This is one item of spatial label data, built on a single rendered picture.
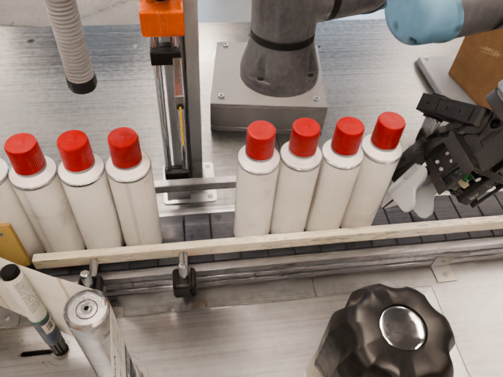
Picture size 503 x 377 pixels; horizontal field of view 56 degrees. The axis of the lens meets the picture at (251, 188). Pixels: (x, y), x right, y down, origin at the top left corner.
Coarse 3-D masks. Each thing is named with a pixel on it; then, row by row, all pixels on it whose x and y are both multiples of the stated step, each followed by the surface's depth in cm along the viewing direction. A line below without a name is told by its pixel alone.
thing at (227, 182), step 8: (232, 176) 64; (160, 184) 63; (168, 184) 63; (176, 184) 63; (184, 184) 63; (192, 184) 63; (200, 184) 63; (208, 184) 63; (216, 184) 64; (224, 184) 64; (232, 184) 64; (160, 192) 63; (168, 192) 64
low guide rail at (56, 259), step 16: (400, 224) 66; (416, 224) 67; (432, 224) 67; (448, 224) 67; (464, 224) 67; (480, 224) 68; (496, 224) 68; (208, 240) 63; (224, 240) 63; (240, 240) 63; (256, 240) 63; (272, 240) 64; (288, 240) 64; (304, 240) 64; (320, 240) 65; (336, 240) 66; (352, 240) 66; (48, 256) 60; (64, 256) 60; (80, 256) 60; (96, 256) 60; (112, 256) 61; (128, 256) 61; (144, 256) 62; (160, 256) 62; (176, 256) 63
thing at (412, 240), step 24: (168, 216) 69; (192, 216) 70; (216, 216) 70; (384, 216) 72; (408, 216) 72; (432, 216) 72; (456, 216) 73; (480, 216) 73; (168, 240) 67; (192, 240) 67; (384, 240) 69; (408, 240) 69; (432, 240) 69; (456, 240) 71; (120, 264) 64; (144, 264) 64; (168, 264) 64
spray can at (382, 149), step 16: (384, 112) 56; (384, 128) 54; (400, 128) 54; (368, 144) 58; (384, 144) 56; (368, 160) 58; (384, 160) 57; (368, 176) 59; (384, 176) 59; (352, 192) 63; (368, 192) 61; (384, 192) 62; (352, 208) 65; (368, 208) 64; (352, 224) 67; (368, 224) 67
